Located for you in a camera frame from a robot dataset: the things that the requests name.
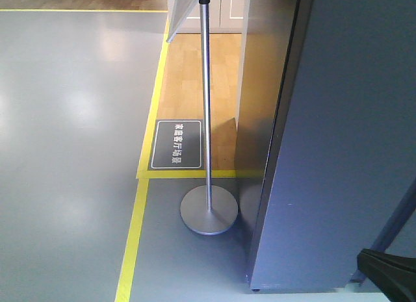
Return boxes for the dark floor label sign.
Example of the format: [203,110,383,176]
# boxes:
[149,120,203,170]

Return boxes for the silver sign stand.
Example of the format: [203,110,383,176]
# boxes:
[166,0,239,236]

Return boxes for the dark grey refrigerator body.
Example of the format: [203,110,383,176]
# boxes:
[240,0,415,293]

